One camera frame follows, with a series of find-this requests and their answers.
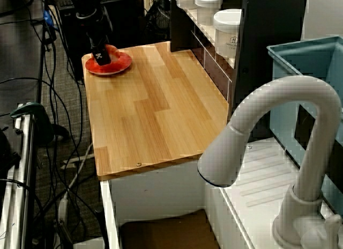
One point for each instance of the red round plate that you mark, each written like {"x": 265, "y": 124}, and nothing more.
{"x": 120, "y": 66}

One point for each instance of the salmon nigiri sushi toy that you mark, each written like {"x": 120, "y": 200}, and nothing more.
{"x": 113, "y": 49}

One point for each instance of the white power strip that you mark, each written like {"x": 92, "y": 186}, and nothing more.
{"x": 63, "y": 206}

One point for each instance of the white plastic jar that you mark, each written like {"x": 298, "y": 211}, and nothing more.
{"x": 207, "y": 7}
{"x": 227, "y": 31}

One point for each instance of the aluminium frame rail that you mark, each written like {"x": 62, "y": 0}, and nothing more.
{"x": 24, "y": 165}

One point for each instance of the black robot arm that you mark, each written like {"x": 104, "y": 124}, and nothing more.
{"x": 88, "y": 4}

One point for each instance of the curved toy kitchen faucet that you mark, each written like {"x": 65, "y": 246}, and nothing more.
{"x": 294, "y": 98}

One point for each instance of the black computer case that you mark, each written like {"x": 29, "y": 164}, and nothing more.
{"x": 123, "y": 23}

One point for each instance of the blue plastic bin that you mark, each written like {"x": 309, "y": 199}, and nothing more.
{"x": 302, "y": 61}

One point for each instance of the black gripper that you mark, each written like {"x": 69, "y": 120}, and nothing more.
{"x": 97, "y": 34}

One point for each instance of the white toy kitchen sink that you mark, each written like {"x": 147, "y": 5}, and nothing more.
{"x": 160, "y": 192}

